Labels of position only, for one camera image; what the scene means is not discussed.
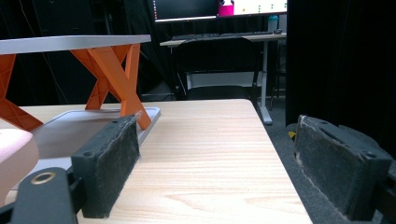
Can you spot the pink container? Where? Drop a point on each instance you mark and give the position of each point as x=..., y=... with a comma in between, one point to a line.
x=226, y=9

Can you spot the black computer mouse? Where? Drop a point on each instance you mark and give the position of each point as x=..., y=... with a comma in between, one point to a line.
x=278, y=31

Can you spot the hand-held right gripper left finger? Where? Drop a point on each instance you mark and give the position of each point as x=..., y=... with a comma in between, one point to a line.
x=106, y=168

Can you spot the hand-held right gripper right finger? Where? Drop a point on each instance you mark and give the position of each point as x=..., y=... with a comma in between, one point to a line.
x=336, y=168

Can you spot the dark computer monitor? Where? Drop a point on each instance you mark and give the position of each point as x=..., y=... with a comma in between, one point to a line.
x=186, y=9

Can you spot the teal water bottle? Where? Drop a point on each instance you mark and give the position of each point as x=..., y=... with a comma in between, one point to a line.
x=273, y=23

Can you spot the pink foam slipper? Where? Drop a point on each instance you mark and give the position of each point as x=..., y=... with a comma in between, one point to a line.
x=15, y=155

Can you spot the black chair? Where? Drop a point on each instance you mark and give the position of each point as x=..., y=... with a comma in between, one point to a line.
x=218, y=56

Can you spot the yellow tape piece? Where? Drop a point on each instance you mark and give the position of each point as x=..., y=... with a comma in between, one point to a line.
x=291, y=134

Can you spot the bright computer monitor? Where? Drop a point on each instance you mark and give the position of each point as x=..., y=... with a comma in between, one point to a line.
x=261, y=6

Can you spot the black curtain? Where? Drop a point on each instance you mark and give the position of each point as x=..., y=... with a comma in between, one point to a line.
x=339, y=62
x=46, y=18

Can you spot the black keyboard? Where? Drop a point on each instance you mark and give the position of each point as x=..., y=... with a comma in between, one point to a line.
x=218, y=35

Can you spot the orange and grey shoe rack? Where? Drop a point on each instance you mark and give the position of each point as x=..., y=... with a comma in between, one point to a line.
x=112, y=71

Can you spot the white office desk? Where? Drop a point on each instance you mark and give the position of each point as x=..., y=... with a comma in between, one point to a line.
x=264, y=77

